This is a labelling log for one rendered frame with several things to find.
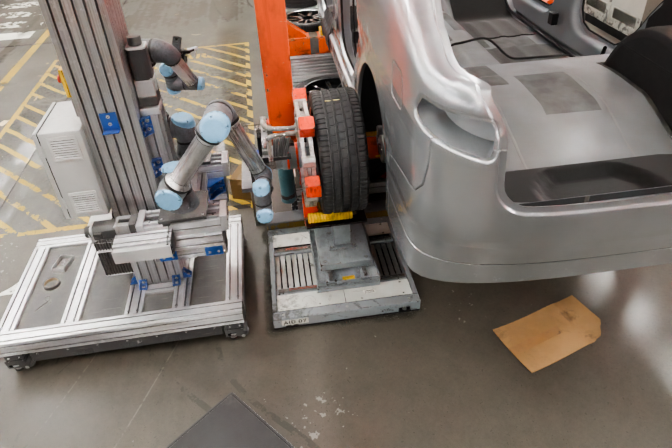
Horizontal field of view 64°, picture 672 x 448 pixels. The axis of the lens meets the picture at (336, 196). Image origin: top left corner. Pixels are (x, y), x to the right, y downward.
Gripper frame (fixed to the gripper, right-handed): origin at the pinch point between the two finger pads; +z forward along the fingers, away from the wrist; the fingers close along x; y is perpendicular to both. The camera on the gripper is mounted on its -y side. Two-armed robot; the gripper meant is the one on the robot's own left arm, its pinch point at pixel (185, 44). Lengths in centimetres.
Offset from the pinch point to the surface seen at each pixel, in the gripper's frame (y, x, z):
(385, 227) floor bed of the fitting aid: 99, 136, -25
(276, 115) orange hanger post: 26, 61, -25
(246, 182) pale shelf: 73, 44, -30
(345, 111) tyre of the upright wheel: -5, 102, -69
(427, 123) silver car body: -40, 132, -139
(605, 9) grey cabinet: 46, 385, 386
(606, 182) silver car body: 7, 228, -84
